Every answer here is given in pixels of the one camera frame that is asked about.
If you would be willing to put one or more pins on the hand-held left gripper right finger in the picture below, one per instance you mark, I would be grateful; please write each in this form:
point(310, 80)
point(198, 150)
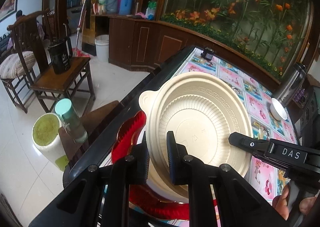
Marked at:
point(172, 159)

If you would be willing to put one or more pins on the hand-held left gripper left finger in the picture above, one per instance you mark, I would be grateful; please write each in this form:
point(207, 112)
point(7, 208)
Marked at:
point(143, 157)

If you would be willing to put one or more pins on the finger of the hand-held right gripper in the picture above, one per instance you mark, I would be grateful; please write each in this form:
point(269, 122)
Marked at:
point(242, 142)

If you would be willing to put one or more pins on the red plate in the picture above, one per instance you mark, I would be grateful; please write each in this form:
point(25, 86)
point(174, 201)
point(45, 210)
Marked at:
point(127, 129)

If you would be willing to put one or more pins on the small white foam bowl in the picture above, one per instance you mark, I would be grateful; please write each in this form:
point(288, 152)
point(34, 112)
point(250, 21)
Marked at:
point(278, 108)

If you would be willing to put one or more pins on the large beige bowl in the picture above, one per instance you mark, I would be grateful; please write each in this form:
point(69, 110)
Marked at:
point(200, 107)

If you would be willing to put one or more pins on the person's right hand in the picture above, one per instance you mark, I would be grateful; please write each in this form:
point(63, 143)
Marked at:
point(280, 202)

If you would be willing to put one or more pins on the printed fruit tablecloth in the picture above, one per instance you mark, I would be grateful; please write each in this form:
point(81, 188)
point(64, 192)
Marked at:
point(260, 109)

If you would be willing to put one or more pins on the purple packet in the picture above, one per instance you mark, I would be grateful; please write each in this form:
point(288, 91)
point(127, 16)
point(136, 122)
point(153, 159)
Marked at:
point(299, 95)

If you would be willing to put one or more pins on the dark wooden stool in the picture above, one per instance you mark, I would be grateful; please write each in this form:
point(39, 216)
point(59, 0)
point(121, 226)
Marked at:
point(100, 117)

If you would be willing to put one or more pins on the stainless steel thermos jug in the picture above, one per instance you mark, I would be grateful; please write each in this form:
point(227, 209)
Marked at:
point(291, 87)

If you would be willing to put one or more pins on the teal cap bottle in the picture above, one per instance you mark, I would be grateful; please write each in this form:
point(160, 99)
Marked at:
point(72, 122)

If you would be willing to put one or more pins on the small black device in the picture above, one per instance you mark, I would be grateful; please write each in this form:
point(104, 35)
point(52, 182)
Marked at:
point(208, 54)

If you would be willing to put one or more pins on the white round bin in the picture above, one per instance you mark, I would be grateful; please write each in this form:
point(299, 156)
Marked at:
point(47, 142)

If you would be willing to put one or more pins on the white bucket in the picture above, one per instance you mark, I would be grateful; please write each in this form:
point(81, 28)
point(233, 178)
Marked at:
point(102, 49)

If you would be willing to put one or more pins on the black pitcher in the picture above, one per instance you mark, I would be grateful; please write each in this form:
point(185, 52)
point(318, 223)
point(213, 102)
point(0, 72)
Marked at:
point(60, 57)

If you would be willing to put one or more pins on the artificial flower display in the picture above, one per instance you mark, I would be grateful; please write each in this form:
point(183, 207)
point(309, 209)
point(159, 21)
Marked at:
point(237, 4)

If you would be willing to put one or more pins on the pink cloth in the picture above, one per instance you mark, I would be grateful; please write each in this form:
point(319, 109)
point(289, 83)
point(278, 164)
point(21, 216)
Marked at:
point(140, 15)

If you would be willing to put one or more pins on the red mop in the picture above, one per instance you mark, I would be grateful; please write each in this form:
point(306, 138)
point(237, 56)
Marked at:
point(80, 27)

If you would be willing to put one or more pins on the green white packet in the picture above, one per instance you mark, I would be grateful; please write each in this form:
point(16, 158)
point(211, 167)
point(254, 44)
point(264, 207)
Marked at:
point(151, 9)

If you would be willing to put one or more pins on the blue thermos flask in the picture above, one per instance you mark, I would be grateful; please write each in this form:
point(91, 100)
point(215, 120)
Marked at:
point(126, 3)

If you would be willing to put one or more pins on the red white box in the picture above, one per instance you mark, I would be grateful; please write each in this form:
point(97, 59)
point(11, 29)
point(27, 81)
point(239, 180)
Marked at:
point(96, 8)

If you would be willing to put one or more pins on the grey-blue water jug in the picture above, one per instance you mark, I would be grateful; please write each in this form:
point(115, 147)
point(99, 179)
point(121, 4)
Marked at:
point(112, 2)

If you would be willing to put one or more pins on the cushioned wooden chair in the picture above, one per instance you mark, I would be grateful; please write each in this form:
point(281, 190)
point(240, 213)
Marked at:
point(15, 63)

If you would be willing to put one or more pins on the framed wall painting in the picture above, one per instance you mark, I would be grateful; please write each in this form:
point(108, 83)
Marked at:
point(8, 6)

